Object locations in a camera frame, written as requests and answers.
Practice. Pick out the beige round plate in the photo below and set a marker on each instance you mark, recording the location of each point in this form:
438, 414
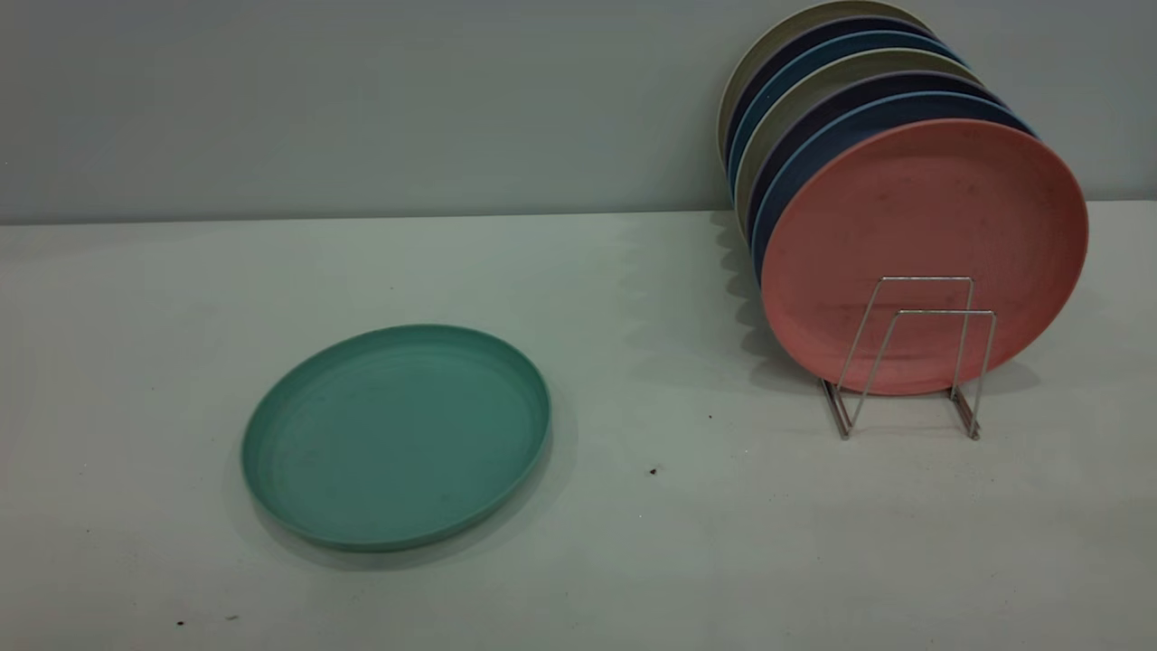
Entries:
768, 41
813, 86

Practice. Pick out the blue round plate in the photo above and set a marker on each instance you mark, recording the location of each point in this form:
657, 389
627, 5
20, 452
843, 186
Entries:
782, 185
832, 48

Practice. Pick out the dark purple round plate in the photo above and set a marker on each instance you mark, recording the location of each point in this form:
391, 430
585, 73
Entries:
859, 93
813, 36

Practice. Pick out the green round plate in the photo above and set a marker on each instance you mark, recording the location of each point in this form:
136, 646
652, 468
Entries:
398, 438

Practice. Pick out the pink round plate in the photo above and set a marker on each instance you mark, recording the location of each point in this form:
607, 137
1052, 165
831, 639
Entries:
922, 217

